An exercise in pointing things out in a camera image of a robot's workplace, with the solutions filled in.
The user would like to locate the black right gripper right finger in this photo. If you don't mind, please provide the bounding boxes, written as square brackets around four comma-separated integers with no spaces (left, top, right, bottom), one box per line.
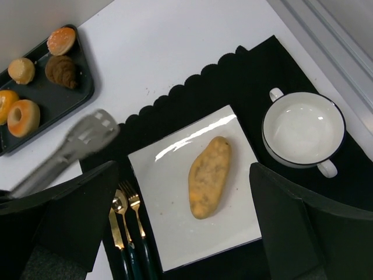
[249,163,372,279]

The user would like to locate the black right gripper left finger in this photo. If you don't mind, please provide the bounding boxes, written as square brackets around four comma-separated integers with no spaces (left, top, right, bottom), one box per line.
[1,161,119,279]

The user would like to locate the grey metal tongs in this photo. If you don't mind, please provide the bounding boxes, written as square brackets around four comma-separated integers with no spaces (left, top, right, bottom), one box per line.
[6,109,120,200]

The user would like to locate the long yellow bread roll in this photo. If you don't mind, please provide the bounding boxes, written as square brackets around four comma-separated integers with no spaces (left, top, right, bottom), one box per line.
[188,136,232,219]

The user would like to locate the white square plate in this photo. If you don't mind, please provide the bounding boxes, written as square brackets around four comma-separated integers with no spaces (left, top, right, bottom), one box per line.
[129,106,261,272]

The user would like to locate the orange white-centred donut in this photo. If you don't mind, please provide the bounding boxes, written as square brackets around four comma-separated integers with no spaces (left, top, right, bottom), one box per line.
[7,99,40,138]

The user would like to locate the orange glazed donut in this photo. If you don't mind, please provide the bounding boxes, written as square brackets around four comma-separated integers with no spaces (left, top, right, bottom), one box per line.
[0,90,19,125]

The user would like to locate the brown chocolate croissant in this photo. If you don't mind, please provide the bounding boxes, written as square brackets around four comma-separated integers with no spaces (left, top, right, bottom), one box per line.
[45,55,78,89]

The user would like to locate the small round tan bun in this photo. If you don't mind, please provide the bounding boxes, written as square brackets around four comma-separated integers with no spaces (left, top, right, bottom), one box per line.
[8,58,36,85]

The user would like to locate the orange sesame burger bun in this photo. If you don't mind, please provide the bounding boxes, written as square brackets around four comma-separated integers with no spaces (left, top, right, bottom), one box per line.
[47,27,76,56]

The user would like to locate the gold knife green handle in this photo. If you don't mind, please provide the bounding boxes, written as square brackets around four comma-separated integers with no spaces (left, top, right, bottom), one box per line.
[109,208,132,279]

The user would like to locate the gold spoon green handle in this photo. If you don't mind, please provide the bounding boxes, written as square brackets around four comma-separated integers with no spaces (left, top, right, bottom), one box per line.
[112,190,144,279]

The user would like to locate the gold fork green handle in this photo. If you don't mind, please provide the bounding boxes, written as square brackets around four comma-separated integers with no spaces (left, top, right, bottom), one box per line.
[118,180,158,280]

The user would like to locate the white two-handled soup bowl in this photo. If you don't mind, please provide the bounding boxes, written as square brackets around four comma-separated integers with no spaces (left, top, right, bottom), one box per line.
[261,88,346,179]

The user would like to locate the aluminium rail right side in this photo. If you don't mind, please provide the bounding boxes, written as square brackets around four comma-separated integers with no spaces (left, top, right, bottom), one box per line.
[268,1,372,127]

